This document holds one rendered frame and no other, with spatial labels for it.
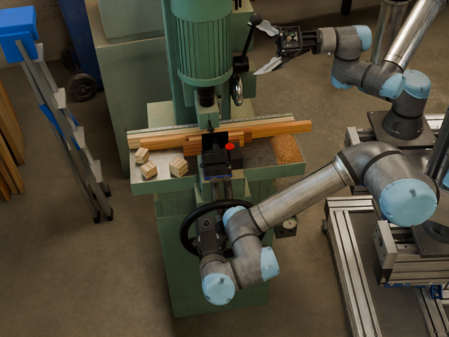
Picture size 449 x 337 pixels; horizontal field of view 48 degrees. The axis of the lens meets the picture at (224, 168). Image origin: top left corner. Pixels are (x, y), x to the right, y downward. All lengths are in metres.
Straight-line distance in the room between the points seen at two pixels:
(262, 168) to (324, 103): 1.86
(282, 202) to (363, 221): 1.27
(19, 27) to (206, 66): 0.89
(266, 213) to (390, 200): 0.31
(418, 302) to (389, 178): 1.17
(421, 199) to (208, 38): 0.73
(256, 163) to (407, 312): 0.96
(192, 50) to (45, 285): 1.55
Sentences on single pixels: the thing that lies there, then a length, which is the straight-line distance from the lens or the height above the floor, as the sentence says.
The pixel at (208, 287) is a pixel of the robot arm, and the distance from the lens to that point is 1.22.
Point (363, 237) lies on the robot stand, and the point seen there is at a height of 0.21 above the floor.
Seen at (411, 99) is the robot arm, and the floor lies 0.99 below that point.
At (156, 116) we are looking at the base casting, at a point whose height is 0.80.
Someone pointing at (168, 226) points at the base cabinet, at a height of 0.66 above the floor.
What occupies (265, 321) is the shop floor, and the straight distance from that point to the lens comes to 2.39.
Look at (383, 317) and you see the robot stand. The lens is 2.24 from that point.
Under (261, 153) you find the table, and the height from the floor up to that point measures 0.90.
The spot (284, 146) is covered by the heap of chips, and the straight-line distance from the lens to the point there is 1.75.
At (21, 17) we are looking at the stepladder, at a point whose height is 1.16.
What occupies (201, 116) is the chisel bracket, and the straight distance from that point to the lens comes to 1.67.
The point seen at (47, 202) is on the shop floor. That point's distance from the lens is 3.00.
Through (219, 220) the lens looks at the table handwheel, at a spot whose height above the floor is 0.83.
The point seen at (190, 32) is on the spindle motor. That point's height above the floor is 1.38.
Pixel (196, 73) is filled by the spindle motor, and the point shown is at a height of 1.25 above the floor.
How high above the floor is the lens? 2.09
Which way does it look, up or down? 44 degrees down
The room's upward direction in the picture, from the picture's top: 2 degrees counter-clockwise
